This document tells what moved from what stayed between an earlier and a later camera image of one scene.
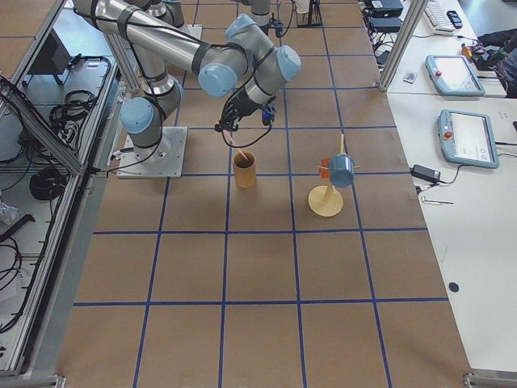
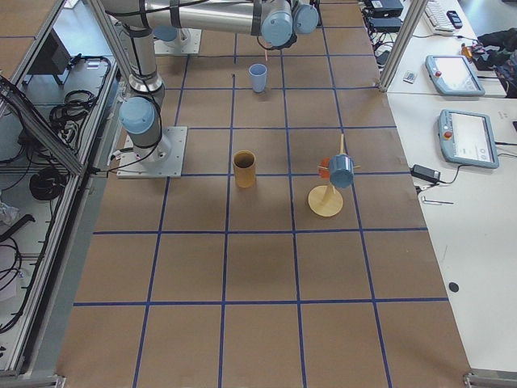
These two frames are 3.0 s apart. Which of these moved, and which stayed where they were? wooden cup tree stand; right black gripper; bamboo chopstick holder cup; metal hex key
Moved: right black gripper
Stayed: metal hex key; wooden cup tree stand; bamboo chopstick holder cup
